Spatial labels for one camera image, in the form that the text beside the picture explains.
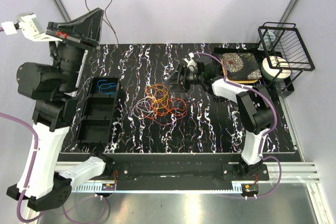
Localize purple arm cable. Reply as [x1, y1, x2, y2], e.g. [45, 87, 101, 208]
[0, 112, 40, 222]
[187, 52, 278, 161]

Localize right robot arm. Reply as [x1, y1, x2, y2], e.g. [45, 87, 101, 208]
[166, 60, 277, 180]

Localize yellow thin cable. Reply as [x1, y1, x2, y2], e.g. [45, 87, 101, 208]
[146, 84, 171, 113]

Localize white thin cable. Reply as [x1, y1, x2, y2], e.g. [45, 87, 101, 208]
[132, 97, 158, 120]

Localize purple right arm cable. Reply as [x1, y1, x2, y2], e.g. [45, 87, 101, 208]
[187, 52, 278, 161]

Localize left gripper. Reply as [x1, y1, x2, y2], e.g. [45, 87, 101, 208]
[47, 8, 104, 92]

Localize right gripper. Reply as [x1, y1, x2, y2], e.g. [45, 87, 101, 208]
[163, 63, 204, 94]

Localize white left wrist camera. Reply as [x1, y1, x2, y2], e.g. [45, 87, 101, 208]
[1, 13, 50, 42]

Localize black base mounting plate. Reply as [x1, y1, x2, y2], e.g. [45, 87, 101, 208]
[115, 162, 269, 192]

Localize brown thin cable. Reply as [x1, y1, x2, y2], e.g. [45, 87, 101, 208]
[85, 0, 119, 44]

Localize glass cup in rack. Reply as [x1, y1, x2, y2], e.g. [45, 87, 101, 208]
[264, 31, 276, 50]

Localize black three-compartment tray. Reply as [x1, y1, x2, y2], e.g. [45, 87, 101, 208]
[75, 77, 120, 144]

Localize white round bowl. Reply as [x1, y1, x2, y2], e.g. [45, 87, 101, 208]
[261, 56, 291, 81]

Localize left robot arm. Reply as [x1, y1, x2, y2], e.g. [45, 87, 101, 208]
[1, 8, 113, 212]

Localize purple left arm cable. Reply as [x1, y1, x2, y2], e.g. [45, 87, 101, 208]
[0, 112, 40, 222]

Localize blue thin cable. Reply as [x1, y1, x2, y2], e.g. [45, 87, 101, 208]
[96, 78, 118, 97]

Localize black wire dish rack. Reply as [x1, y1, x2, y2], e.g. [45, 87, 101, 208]
[258, 22, 315, 97]

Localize floral patterned box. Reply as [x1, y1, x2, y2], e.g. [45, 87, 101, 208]
[222, 52, 262, 84]

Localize orange thin cable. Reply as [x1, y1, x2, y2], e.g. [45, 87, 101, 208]
[145, 83, 188, 124]

